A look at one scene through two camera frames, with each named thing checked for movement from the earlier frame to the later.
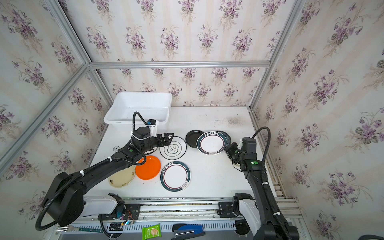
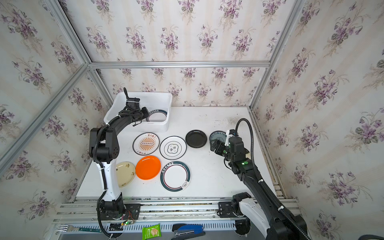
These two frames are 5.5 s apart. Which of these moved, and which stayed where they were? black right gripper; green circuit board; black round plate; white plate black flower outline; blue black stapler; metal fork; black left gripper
Moved: black right gripper; black left gripper
Stayed: metal fork; white plate black flower outline; green circuit board; black round plate; blue black stapler
